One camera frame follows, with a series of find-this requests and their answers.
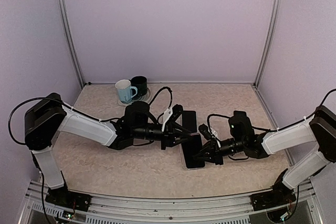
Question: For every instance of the clear phone case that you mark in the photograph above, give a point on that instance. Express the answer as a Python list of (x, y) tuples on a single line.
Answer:
[(183, 163)]

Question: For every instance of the light blue mug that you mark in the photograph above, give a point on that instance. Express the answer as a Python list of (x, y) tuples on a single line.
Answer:
[(126, 92)]

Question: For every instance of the black mug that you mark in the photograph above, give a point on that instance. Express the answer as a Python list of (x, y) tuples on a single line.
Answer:
[(140, 82)]

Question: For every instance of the aluminium frame post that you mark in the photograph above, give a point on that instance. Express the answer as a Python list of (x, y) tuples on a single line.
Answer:
[(70, 43), (267, 46)]

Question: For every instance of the black phone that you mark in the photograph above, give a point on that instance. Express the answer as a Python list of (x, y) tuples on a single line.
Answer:
[(189, 121)]

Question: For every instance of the grey patterned saucer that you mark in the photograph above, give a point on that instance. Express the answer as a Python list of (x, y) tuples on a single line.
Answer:
[(146, 98)]

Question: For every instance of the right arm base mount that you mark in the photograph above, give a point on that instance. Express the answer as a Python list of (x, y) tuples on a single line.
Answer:
[(277, 196)]

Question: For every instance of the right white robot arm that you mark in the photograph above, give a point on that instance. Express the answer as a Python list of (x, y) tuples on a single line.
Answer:
[(318, 128)]

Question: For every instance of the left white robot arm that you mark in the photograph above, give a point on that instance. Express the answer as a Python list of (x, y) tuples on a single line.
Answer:
[(50, 116)]

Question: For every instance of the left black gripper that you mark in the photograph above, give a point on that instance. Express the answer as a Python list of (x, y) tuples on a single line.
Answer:
[(171, 133)]

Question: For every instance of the left aluminium frame post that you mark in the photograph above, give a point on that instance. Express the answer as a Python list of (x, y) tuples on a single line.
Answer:
[(70, 43)]

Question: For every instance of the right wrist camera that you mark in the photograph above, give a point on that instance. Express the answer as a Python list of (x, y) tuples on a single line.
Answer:
[(204, 130)]

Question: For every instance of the front aluminium rail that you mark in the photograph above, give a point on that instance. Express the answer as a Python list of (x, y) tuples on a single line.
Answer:
[(240, 208)]

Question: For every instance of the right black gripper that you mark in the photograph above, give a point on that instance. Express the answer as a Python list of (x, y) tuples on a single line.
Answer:
[(214, 154)]

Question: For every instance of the right aluminium frame post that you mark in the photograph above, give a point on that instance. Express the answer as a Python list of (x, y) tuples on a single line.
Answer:
[(267, 46)]

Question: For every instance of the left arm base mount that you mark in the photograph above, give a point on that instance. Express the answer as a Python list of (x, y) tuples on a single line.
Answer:
[(69, 199)]

